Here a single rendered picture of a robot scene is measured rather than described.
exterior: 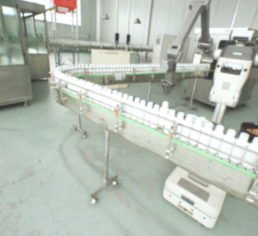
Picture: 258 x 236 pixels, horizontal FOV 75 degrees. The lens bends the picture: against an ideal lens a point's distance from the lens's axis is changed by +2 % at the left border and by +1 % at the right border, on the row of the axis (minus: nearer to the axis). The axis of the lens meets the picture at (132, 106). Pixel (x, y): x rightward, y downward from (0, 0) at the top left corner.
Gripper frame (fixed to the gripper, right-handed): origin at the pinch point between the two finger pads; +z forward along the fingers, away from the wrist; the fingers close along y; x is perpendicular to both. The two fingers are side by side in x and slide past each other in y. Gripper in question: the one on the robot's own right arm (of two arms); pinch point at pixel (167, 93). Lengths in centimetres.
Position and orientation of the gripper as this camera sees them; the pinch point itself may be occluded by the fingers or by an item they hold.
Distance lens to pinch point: 111.7
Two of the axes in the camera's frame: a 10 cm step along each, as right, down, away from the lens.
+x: 7.8, 2.9, -5.5
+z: -0.8, 9.2, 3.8
